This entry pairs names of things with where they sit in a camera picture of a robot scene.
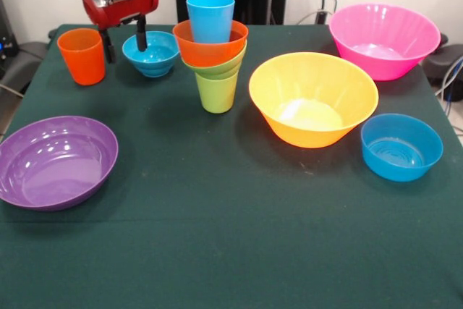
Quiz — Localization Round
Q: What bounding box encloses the large purple bowl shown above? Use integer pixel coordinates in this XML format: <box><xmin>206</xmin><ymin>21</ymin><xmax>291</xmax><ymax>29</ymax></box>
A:
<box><xmin>0</xmin><ymin>115</ymin><xmax>119</xmax><ymax>212</ymax></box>

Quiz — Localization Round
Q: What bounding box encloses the black computer case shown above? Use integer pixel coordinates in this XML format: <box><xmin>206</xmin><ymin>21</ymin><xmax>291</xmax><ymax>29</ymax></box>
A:
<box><xmin>0</xmin><ymin>0</ymin><xmax>20</xmax><ymax>79</ymax></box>

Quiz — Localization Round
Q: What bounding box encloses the black equipment base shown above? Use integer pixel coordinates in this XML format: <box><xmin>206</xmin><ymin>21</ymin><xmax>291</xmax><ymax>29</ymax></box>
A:
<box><xmin>421</xmin><ymin>32</ymin><xmax>463</xmax><ymax>88</ymax></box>

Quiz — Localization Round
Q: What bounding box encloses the orange plastic cup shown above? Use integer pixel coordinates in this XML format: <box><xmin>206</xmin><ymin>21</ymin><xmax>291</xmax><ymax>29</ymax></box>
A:
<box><xmin>56</xmin><ymin>27</ymin><xmax>106</xmax><ymax>87</ymax></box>

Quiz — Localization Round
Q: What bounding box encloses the dark green tablecloth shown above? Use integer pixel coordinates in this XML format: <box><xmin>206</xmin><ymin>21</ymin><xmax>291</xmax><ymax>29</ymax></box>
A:
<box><xmin>0</xmin><ymin>23</ymin><xmax>463</xmax><ymax>309</ymax></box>

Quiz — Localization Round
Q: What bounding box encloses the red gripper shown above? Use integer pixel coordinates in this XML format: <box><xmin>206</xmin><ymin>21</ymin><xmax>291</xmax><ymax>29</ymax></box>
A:
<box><xmin>81</xmin><ymin>0</ymin><xmax>160</xmax><ymax>64</ymax></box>

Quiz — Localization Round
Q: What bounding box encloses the blue round bowl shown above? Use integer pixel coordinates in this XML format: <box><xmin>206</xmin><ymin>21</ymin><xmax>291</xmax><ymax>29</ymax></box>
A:
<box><xmin>360</xmin><ymin>113</ymin><xmax>444</xmax><ymax>182</ymax></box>

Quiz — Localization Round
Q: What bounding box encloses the large yellow-orange bowl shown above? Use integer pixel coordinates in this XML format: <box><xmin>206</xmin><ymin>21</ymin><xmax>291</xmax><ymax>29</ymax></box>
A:
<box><xmin>248</xmin><ymin>51</ymin><xmax>380</xmax><ymax>149</ymax></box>

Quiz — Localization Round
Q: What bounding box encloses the green stepped bowl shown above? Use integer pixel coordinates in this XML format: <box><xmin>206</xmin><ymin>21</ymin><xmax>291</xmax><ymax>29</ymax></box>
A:
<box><xmin>180</xmin><ymin>40</ymin><xmax>248</xmax><ymax>80</ymax></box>

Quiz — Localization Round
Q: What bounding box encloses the white cable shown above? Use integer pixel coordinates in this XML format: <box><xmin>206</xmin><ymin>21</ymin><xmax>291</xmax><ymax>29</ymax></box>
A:
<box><xmin>294</xmin><ymin>9</ymin><xmax>332</xmax><ymax>25</ymax></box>

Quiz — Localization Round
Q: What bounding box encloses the grey cable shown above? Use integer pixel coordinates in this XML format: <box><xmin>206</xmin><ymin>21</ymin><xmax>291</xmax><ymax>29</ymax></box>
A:
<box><xmin>433</xmin><ymin>54</ymin><xmax>463</xmax><ymax>107</ymax></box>

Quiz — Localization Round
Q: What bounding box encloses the light blue stepped bowl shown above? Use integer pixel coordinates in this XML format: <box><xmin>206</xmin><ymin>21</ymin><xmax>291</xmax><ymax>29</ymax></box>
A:
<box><xmin>122</xmin><ymin>30</ymin><xmax>181</xmax><ymax>78</ymax></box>

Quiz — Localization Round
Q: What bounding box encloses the green plastic cup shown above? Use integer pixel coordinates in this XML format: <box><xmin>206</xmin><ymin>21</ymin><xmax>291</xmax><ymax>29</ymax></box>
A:
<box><xmin>195</xmin><ymin>71</ymin><xmax>239</xmax><ymax>114</ymax></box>

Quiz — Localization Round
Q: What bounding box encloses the large pink bowl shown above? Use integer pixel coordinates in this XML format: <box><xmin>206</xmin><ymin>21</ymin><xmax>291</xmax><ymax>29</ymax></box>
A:
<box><xmin>328</xmin><ymin>2</ymin><xmax>442</xmax><ymax>82</ymax></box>

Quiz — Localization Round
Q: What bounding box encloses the orange round bowl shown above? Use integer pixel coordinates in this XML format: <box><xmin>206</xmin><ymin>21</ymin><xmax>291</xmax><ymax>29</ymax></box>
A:
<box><xmin>172</xmin><ymin>19</ymin><xmax>250</xmax><ymax>68</ymax></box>

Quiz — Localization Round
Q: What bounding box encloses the blue plastic cup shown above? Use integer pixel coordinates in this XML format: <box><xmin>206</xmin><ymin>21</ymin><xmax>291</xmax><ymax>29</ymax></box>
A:
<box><xmin>185</xmin><ymin>0</ymin><xmax>236</xmax><ymax>43</ymax></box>

